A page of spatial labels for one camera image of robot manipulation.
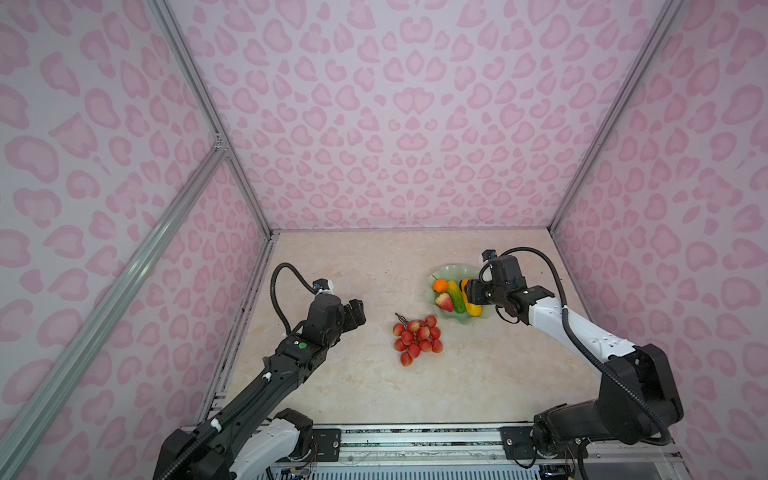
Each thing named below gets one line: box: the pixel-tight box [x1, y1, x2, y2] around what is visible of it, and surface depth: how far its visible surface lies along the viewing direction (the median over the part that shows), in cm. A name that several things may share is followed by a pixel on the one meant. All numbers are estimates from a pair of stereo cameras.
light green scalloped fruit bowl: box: [425, 264, 499, 326], surface depth 98 cm
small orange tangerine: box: [433, 278, 449, 293], surface depth 99 cm
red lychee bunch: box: [393, 312, 444, 367], surface depth 88 cm
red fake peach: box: [436, 292, 454, 312], surface depth 97 cm
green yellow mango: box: [445, 280, 466, 314], surface depth 98 cm
